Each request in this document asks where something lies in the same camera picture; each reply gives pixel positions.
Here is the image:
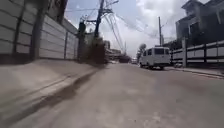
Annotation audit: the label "row of buildings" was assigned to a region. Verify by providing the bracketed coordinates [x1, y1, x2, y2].
[103, 39, 133, 64]

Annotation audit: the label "dark bush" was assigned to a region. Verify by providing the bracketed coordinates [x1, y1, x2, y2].
[82, 36, 108, 65]

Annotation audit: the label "small tree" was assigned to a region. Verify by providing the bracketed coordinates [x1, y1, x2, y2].
[135, 43, 148, 63]

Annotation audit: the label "short dark pole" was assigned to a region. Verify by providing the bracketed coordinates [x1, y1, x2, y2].
[77, 19, 87, 64]

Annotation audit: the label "grey concrete road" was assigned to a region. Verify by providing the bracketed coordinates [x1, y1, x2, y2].
[6, 63, 224, 128]

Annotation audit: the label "white van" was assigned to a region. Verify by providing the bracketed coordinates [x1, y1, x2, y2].
[138, 45, 172, 71]

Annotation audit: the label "utility pole with crossarms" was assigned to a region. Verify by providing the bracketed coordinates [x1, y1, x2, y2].
[93, 0, 120, 43]

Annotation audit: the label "dark kerb strip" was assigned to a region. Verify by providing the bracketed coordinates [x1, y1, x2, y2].
[0, 68, 102, 127]

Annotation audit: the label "thin utility pole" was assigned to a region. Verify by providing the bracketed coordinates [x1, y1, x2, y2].
[157, 15, 165, 48]

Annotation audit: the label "grey concrete sidewalk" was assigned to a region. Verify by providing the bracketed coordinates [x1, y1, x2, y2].
[0, 59, 101, 118]

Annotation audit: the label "raised concrete sidewalk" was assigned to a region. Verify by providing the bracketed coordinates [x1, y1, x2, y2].
[164, 65, 224, 80]

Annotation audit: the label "white slatted fence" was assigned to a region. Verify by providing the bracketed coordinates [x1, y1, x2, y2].
[169, 37, 224, 70]

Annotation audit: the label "multi-storey building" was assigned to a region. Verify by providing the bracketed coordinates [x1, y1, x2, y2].
[163, 0, 224, 52]

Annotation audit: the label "overhead wires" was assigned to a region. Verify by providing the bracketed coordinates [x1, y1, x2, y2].
[64, 0, 178, 56]

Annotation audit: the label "pale panelled wall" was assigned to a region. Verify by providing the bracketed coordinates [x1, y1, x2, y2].
[0, 0, 81, 65]

